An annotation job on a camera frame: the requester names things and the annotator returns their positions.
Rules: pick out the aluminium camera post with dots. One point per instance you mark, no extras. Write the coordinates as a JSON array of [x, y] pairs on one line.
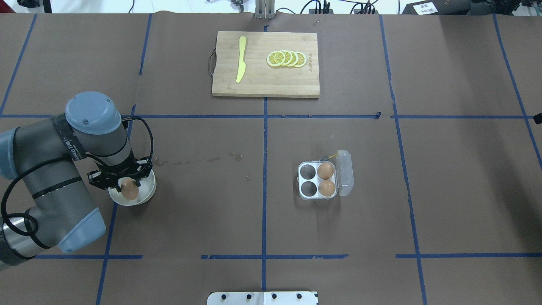
[[265, 9]]

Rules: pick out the brown egg in box rear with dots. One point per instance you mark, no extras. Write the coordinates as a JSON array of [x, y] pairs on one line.
[[326, 170]]

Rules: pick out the clear plastic egg box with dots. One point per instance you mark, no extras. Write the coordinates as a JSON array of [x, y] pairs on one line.
[[308, 179]]

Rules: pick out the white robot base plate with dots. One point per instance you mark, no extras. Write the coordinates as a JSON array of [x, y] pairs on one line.
[[264, 298]]

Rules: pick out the brown egg in box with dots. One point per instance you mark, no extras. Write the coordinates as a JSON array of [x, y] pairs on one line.
[[327, 188], [326, 170]]

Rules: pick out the brown egg in box front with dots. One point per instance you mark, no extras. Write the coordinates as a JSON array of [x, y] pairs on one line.
[[327, 188]]

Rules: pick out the white bowl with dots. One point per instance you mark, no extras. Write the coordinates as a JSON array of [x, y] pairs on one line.
[[147, 188]]

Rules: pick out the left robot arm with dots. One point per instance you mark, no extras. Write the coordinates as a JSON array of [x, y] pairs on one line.
[[47, 203]]

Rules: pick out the yellow plastic knife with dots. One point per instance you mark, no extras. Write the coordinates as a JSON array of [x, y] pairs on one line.
[[241, 63]]

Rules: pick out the lemon slice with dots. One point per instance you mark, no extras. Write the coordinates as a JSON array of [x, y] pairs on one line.
[[287, 57], [276, 58], [301, 59], [293, 59]]

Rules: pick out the brown egg from bowl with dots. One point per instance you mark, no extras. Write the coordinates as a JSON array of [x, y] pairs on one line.
[[129, 189]]

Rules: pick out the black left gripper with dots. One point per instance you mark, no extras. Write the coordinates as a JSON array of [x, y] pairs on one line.
[[111, 178]]

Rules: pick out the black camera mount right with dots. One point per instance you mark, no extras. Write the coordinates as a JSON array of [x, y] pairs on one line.
[[537, 118]]

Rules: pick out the wooden cutting board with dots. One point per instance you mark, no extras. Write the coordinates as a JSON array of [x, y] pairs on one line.
[[261, 80]]

